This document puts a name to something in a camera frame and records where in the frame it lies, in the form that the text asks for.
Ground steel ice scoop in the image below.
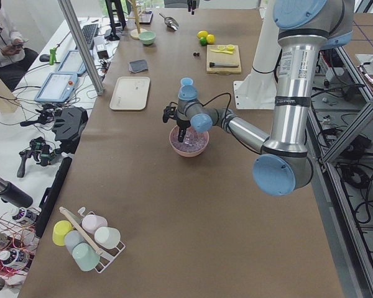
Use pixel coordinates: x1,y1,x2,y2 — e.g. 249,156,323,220
159,12,178,31

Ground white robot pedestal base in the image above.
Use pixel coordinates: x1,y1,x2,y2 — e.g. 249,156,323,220
234,1,281,110

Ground light blue plastic cup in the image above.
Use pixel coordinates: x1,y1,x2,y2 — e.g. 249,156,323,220
180,77,194,87

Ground green lime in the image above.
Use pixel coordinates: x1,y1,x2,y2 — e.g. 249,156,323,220
200,37,208,46

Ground black keyboard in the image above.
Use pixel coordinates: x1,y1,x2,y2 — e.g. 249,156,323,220
81,24,99,50

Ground bamboo cutting board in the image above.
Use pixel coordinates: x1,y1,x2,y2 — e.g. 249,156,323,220
206,45,242,74

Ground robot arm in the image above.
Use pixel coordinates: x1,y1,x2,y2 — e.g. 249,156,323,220
163,1,354,196

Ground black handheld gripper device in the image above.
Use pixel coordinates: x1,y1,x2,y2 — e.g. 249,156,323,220
17,137,63,178

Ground lemon half upper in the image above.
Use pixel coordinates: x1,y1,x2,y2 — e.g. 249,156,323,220
226,44,235,52

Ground pink bowl of ice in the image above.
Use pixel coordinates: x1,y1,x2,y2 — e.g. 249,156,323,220
169,126,210,157

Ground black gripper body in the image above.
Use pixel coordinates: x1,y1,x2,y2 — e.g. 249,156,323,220
162,102,190,128
186,0,195,9

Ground yellow plastic knife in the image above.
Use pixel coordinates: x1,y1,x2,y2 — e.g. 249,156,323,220
210,49,234,55

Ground yellow cup in rack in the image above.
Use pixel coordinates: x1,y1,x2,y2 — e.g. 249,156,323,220
52,220,73,246

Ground wooden glass drying stand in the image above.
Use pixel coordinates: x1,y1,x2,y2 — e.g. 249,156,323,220
127,0,147,40

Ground steel muddler black tip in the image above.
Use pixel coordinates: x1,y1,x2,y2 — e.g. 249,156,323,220
209,62,239,68

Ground cream rabbit serving tray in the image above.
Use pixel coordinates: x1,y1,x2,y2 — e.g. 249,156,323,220
109,76,150,111

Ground grey folded cloth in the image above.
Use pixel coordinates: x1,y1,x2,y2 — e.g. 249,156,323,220
129,60,149,73

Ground mint cup in rack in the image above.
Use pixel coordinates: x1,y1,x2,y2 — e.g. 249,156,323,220
72,243,100,271

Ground teach pendant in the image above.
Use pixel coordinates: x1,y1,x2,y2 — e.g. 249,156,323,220
34,71,78,103
57,50,86,76

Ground white cup in rack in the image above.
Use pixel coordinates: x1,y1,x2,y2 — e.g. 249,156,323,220
94,227,121,250

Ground white wire cup rack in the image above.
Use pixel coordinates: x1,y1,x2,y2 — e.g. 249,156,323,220
59,207,126,274

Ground aluminium frame post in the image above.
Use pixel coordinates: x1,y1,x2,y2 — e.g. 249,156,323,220
58,0,104,96

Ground pink cup in rack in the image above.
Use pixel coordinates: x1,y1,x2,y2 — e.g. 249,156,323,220
81,214,108,235

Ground person in white hoodie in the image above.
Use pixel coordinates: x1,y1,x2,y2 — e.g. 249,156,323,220
0,1,38,91

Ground black thermos bottle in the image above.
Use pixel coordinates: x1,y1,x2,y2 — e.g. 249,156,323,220
0,177,33,208

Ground whole lemon outer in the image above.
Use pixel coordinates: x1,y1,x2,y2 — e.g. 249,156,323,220
196,30,208,39

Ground mint green bowl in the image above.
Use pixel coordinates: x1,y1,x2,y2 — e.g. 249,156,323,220
139,30,156,45

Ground teach pendant far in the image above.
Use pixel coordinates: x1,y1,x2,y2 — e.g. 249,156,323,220
57,50,86,76

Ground grey cup in rack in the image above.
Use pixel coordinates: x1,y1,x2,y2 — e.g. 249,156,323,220
64,230,85,254

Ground teach pendant near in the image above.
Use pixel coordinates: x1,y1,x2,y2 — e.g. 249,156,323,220
34,71,78,103

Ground whole lemon near board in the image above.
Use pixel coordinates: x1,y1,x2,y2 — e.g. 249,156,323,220
206,34,216,44

